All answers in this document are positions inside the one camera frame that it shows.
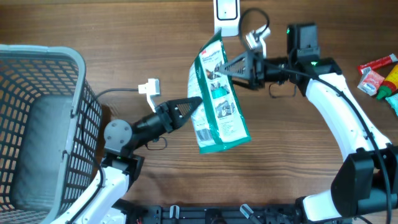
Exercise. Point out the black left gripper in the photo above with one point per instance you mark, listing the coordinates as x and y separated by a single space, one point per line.
174 119

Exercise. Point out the white barcode scanner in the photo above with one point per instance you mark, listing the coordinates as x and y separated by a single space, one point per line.
226 17

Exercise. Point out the grey plastic mesh basket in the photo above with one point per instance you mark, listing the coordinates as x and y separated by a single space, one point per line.
50 123

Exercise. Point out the red sauce bottle green cap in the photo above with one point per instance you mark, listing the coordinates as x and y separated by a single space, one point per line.
389 85

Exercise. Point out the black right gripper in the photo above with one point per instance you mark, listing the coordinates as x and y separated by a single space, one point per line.
254 76

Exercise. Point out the green 3M gloves packet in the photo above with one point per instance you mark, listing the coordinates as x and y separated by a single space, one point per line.
218 122

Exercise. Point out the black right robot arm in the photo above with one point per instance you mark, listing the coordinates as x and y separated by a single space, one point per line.
367 180

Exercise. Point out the red white small box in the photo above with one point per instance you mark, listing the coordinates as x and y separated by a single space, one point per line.
370 82

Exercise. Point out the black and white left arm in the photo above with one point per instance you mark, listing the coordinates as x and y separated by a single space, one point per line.
120 167

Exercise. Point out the red stick sachet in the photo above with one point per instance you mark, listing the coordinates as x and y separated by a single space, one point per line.
376 64

